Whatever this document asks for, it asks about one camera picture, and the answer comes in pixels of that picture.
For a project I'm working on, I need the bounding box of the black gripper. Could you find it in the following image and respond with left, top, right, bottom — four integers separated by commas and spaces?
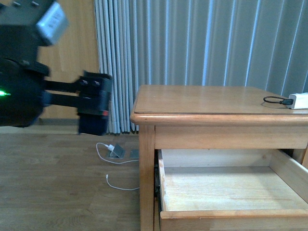
0, 58, 113, 136

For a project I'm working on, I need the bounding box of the wooden drawer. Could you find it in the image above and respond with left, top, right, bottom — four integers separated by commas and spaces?
157, 149, 308, 231

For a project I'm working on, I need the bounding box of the open metal floor socket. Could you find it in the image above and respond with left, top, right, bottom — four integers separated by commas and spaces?
107, 144, 126, 159

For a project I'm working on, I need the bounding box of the closed metal floor socket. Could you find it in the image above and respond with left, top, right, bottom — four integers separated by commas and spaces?
129, 149, 139, 159

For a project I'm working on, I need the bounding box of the wooden nightstand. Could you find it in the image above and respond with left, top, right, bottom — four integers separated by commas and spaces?
130, 85, 308, 231

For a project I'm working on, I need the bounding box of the grey pleated curtain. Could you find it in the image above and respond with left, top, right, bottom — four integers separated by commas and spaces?
94, 0, 308, 133

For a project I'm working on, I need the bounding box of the white power adapter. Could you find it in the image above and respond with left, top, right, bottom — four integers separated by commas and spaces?
288, 92, 308, 110

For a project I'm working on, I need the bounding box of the white floor charger cable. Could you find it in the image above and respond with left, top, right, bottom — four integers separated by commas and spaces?
96, 142, 141, 191

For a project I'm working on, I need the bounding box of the black usb cable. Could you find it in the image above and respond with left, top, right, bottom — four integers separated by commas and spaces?
263, 96, 294, 106

